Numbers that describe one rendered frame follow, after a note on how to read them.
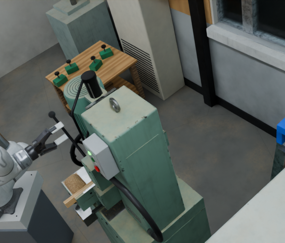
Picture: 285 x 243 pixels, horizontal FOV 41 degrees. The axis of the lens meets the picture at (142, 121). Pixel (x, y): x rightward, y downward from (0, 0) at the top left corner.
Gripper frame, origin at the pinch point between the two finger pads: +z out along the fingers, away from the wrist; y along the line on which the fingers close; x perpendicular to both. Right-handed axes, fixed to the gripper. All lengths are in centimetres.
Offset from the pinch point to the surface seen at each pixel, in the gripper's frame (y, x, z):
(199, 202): -18, -68, 33
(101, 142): 43, -35, 2
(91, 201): -23.8, -30.8, -8.2
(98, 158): 42, -39, -2
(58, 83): -109, 95, 37
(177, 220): -17, -67, 18
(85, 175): -26.7, -16.4, -2.3
